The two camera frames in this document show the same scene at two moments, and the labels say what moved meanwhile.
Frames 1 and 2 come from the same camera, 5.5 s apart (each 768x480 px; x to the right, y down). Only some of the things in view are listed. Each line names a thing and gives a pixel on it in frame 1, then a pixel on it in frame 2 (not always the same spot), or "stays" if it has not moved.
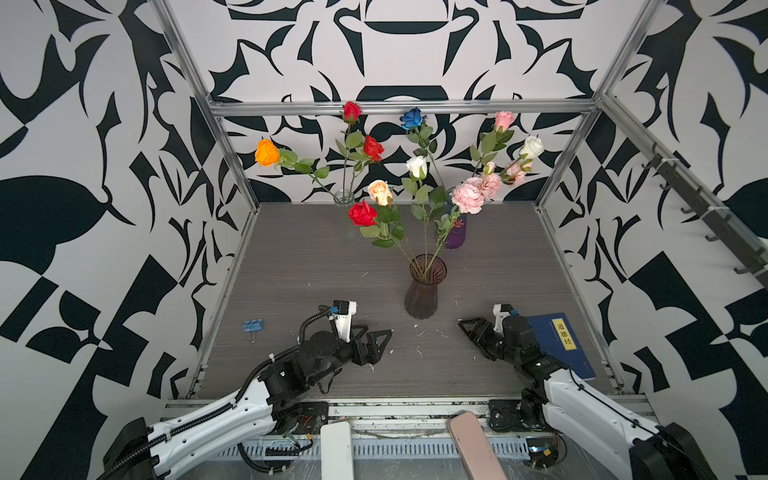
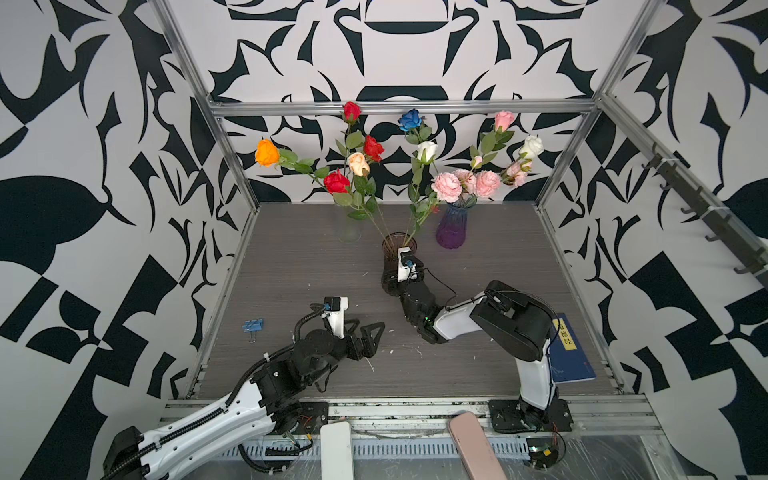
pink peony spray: x=468 y=197 → x=448 y=186
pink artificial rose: x=493 y=141 stays
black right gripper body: x=489 y=341 → x=407 y=292
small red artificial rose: x=350 y=113 stays
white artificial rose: x=532 y=147 stays
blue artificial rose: x=412 y=120 stays
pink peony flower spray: x=514 y=173 stays
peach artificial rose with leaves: x=417 y=169 → x=427 y=152
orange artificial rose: x=268 y=154 stays
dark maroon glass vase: x=426 y=271 → x=390 y=267
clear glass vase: x=348 y=232 stays
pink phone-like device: x=478 y=455 stays
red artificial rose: x=366 y=215 → x=337 y=183
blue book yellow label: x=559 y=340 stays
